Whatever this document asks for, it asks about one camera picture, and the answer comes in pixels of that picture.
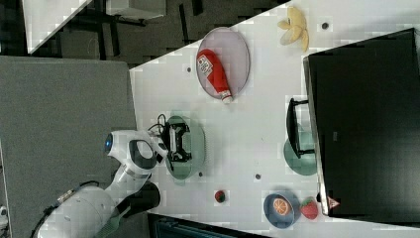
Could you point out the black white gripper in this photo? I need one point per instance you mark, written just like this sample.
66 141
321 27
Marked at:
172 136

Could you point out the green plastic strainer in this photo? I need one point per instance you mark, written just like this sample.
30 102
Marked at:
195 142

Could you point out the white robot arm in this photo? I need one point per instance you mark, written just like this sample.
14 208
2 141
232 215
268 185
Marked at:
84 211

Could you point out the red plush ketchup bottle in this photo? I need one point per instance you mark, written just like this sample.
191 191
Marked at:
212 68

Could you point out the grey round plate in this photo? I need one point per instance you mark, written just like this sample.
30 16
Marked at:
232 50

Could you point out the orange slice toy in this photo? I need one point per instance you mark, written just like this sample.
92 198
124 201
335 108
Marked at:
281 206

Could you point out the blue bowl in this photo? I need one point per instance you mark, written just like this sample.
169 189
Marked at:
274 218

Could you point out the red strawberry toy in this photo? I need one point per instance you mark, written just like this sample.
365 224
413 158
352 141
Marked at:
309 208

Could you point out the yellow plush banana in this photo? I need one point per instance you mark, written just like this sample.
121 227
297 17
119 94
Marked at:
295 28

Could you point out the blue metal frame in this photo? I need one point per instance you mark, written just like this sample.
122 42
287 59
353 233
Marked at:
168 227

